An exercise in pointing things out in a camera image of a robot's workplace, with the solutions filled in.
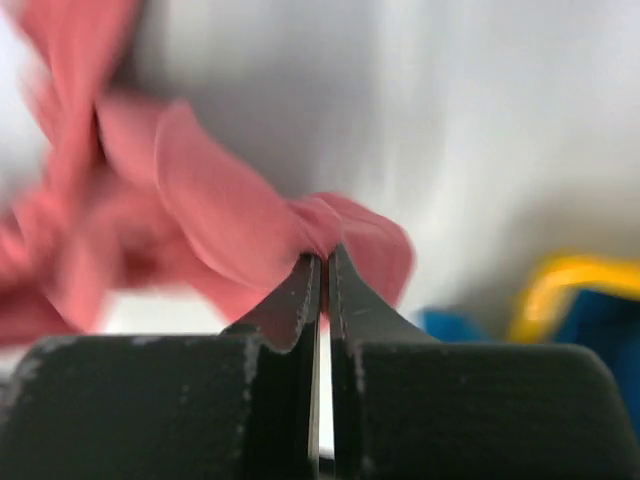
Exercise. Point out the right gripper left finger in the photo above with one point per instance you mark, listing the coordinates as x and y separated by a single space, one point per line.
237 405

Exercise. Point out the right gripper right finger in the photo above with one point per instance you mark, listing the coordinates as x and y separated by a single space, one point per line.
407 406

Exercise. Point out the salmon pink t shirt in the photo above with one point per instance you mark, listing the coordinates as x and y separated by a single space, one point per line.
135 194

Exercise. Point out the yellow plastic bin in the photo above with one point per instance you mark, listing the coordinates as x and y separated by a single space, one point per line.
541 306

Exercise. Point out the blue t shirt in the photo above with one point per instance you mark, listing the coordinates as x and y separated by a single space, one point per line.
605 323

